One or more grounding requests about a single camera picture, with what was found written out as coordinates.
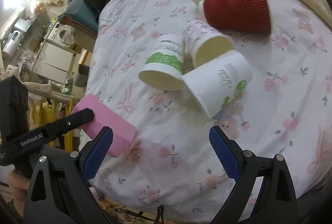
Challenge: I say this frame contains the white paper cup green leaves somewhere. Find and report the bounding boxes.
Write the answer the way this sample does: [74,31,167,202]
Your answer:
[182,50,253,119]

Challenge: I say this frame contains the green-banded white paper cup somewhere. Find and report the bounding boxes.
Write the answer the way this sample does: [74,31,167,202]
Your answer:
[138,34,185,91]

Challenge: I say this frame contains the pink floral paper cup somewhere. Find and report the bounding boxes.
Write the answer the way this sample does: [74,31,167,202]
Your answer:
[182,20,233,68]

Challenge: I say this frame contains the red corrugated paper cup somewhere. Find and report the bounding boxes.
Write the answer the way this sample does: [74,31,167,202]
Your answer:
[201,0,271,34]

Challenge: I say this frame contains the person's left hand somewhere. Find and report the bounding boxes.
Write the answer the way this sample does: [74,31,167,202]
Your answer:
[7,169,30,217]

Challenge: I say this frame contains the yellow wooden rack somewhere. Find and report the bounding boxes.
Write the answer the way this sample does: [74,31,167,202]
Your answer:
[27,98,79,152]

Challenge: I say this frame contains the white kitchen cabinet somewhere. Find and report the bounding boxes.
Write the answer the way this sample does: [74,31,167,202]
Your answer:
[32,42,75,84]

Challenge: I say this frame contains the grey waste bin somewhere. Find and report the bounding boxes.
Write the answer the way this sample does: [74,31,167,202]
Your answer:
[74,64,89,88]

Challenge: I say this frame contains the floral white bed sheet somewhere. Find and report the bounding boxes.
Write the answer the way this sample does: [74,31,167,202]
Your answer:
[87,0,331,223]

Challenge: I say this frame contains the white washing machine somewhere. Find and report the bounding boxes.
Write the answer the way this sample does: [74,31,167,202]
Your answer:
[47,22,75,49]

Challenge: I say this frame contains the black cable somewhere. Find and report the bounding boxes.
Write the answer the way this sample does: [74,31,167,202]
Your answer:
[155,204,165,224]

